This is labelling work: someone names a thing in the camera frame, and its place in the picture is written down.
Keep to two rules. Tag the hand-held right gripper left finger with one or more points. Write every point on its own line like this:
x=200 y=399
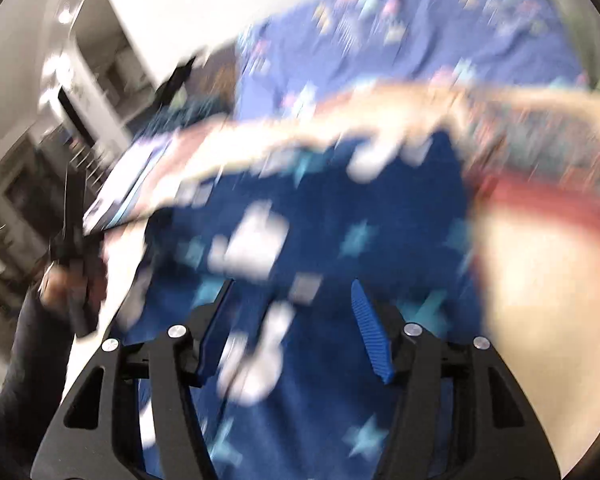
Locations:
x=212 y=345

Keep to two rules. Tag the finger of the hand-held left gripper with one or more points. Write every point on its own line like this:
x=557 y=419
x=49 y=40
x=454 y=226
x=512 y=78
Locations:
x=75 y=210

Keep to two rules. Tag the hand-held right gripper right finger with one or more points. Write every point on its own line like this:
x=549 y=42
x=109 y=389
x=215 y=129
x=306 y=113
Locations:
x=372 y=340

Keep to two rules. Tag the navy fleece garment white spots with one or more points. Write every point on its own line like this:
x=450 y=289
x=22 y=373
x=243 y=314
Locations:
x=330 y=220

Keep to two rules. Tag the person's left forearm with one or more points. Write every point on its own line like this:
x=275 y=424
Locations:
x=20 y=400

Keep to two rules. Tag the person's left hand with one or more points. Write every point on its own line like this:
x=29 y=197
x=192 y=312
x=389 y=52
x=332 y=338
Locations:
x=55 y=292

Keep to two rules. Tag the dark teal cloth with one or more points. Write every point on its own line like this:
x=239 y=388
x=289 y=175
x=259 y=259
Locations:
x=195 y=110

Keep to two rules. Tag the peach plush blanket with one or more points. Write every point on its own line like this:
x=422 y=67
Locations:
x=535 y=310

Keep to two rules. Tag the black hanging cloth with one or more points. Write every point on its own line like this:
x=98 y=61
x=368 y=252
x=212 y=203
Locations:
x=177 y=80

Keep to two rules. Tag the pink folded garment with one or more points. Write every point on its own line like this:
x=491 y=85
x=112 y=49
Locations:
x=555 y=202

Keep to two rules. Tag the floral folded garment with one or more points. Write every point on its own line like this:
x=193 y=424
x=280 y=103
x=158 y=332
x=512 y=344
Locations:
x=545 y=135

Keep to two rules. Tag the purple tree-print bedsheet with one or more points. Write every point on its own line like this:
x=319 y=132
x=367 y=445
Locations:
x=405 y=60

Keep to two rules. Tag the arched wall mirror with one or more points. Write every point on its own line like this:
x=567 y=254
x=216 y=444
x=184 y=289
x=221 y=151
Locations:
x=105 y=60

